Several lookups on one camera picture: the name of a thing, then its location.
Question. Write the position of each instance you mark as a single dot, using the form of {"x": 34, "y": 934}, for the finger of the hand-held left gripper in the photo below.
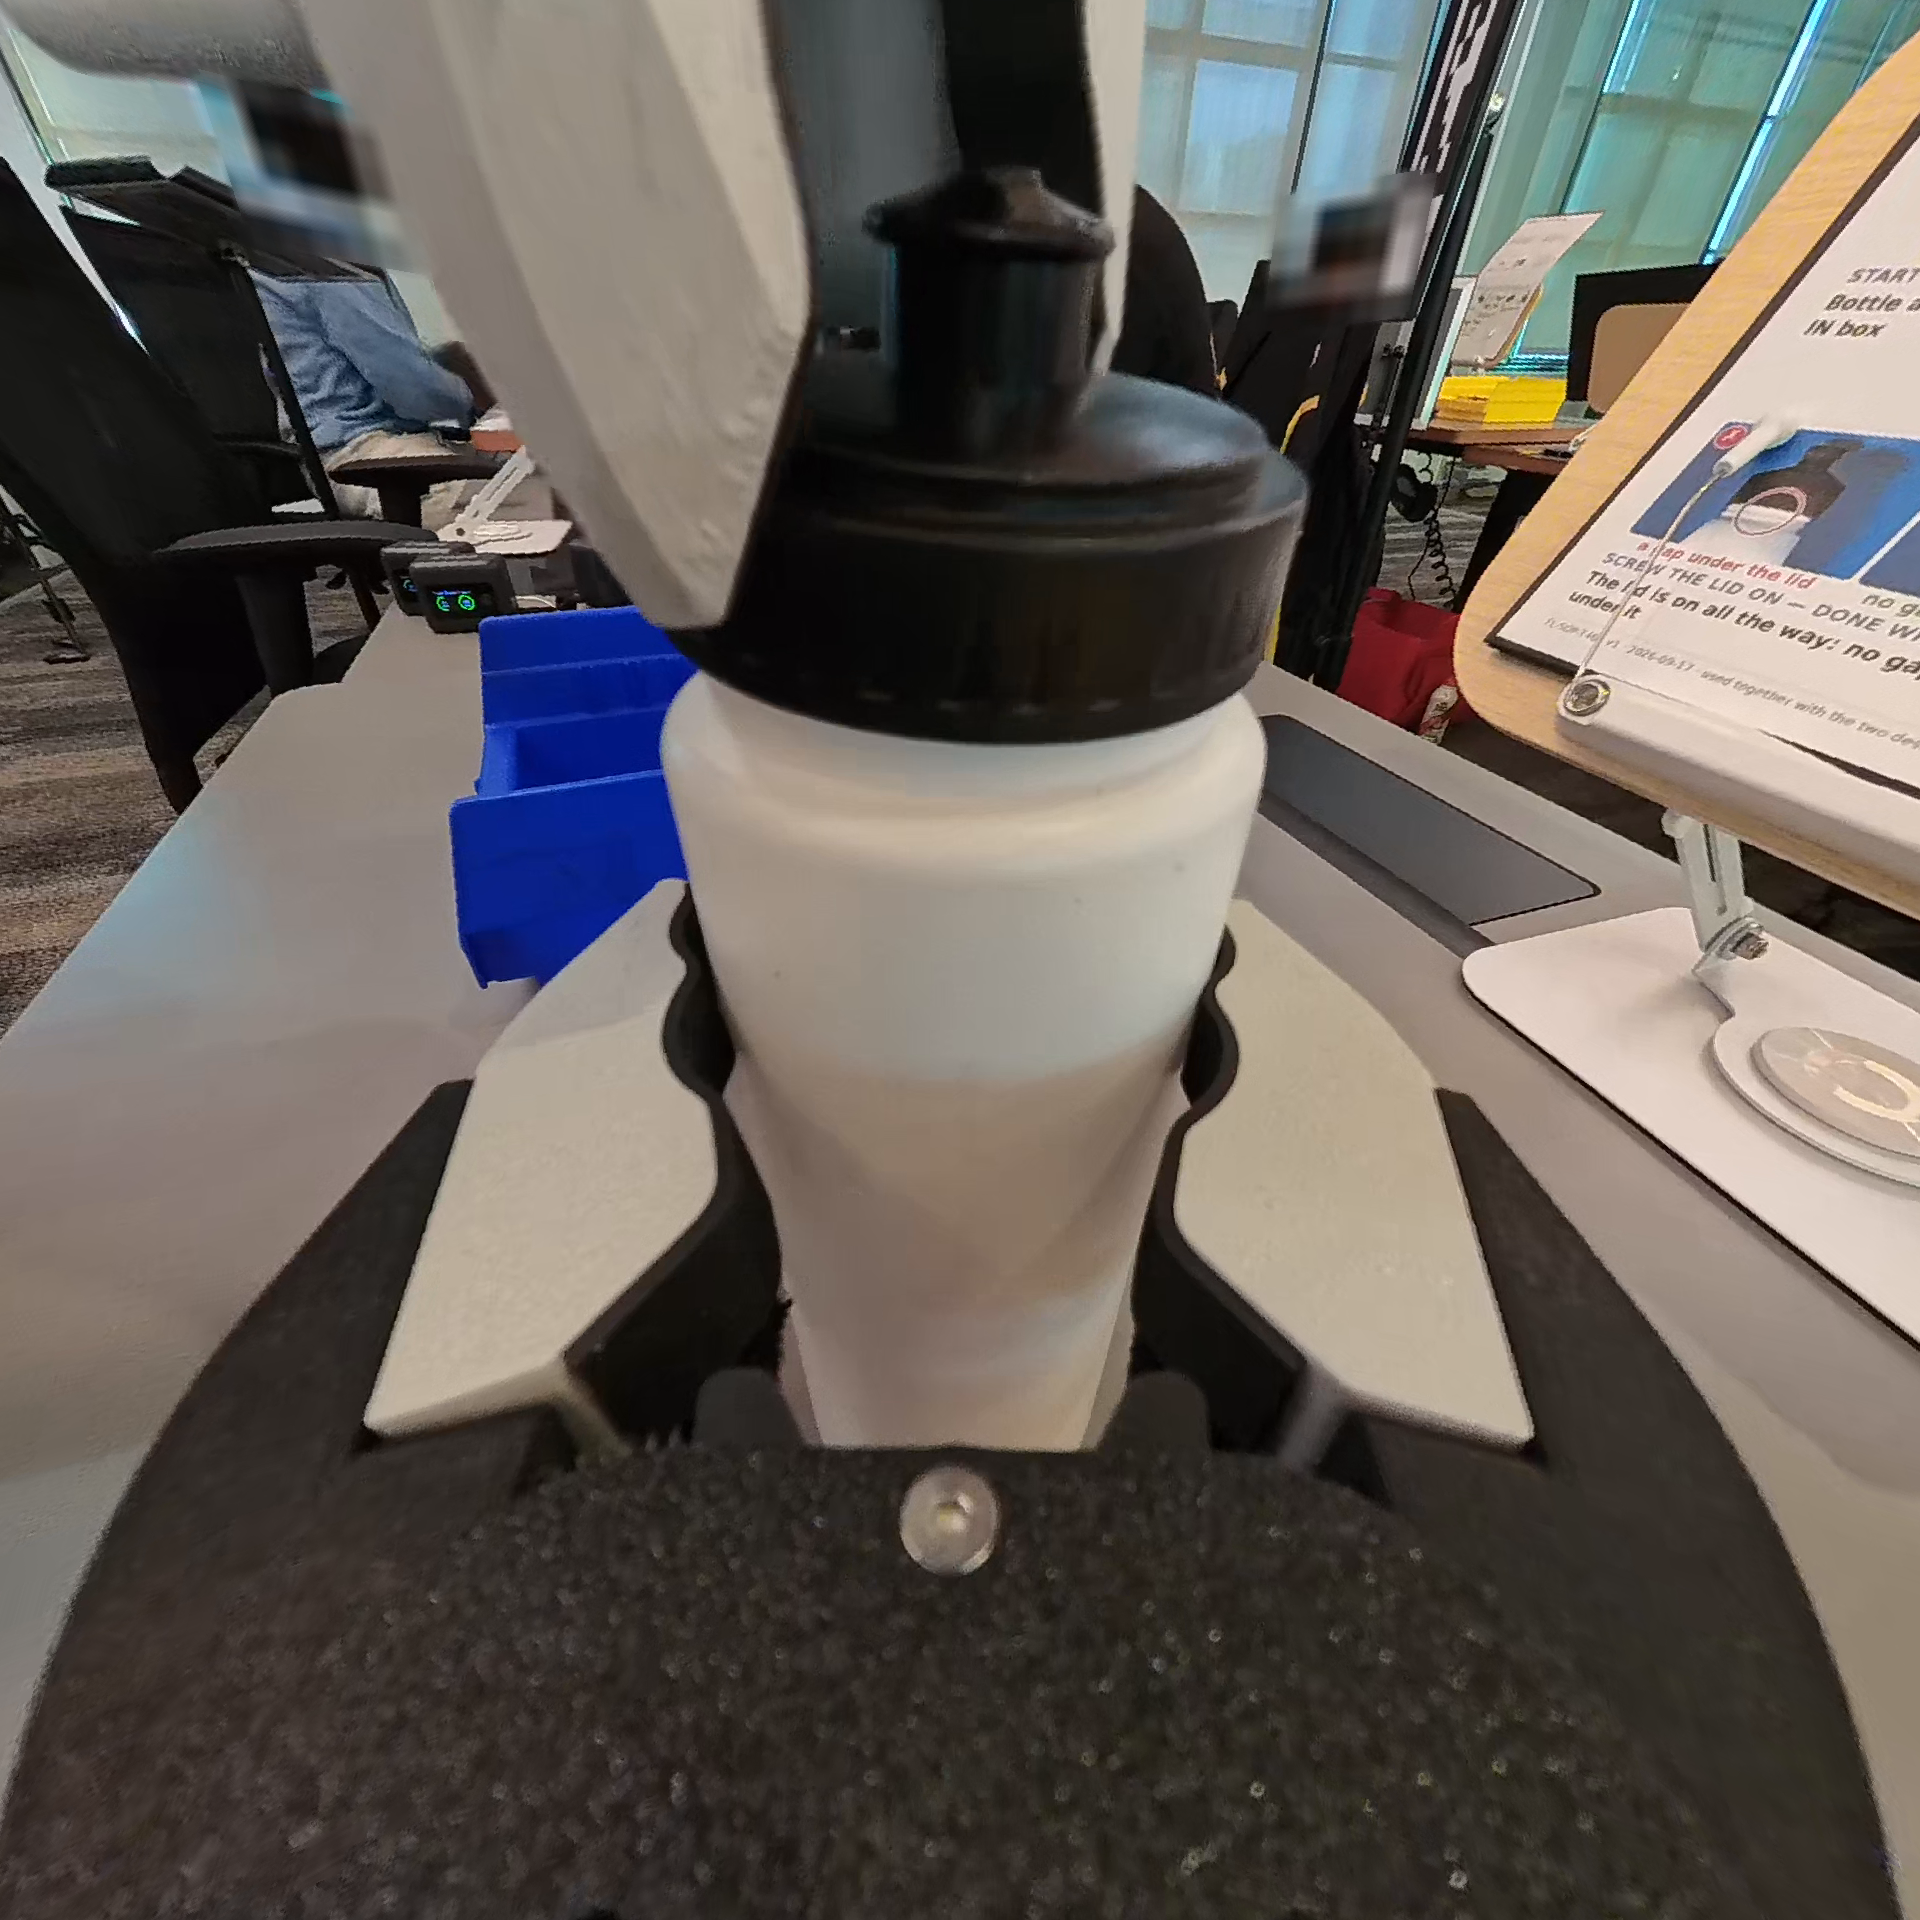
{"x": 1126, "y": 120}
{"x": 599, "y": 271}

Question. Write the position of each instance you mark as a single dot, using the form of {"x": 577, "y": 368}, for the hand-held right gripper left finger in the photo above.
{"x": 556, "y": 1201}

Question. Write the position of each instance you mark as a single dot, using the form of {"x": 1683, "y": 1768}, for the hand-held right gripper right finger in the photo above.
{"x": 1335, "y": 1201}

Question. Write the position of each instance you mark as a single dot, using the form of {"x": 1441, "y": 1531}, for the blue plastic bin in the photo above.
{"x": 556, "y": 840}

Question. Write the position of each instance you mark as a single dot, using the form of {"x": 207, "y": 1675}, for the white plastic bottle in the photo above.
{"x": 961, "y": 931}

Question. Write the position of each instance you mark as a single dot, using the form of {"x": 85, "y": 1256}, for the black bottle lid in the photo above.
{"x": 1021, "y": 570}

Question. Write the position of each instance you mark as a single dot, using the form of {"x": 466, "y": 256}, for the black marker banner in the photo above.
{"x": 1465, "y": 76}

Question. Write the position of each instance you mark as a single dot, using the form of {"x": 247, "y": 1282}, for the black battery charger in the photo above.
{"x": 451, "y": 592}

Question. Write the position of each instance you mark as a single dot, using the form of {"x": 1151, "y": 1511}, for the black office chair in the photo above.
{"x": 91, "y": 451}

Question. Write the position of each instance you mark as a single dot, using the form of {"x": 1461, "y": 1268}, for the stack of yellow bins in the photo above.
{"x": 1501, "y": 398}

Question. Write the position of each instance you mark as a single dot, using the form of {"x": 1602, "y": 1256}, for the red bag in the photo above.
{"x": 1396, "y": 660}

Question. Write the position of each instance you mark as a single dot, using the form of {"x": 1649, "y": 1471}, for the wooden instruction board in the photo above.
{"x": 1622, "y": 422}

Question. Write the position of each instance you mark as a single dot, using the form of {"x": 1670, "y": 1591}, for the printed instruction sheet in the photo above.
{"x": 1771, "y": 628}

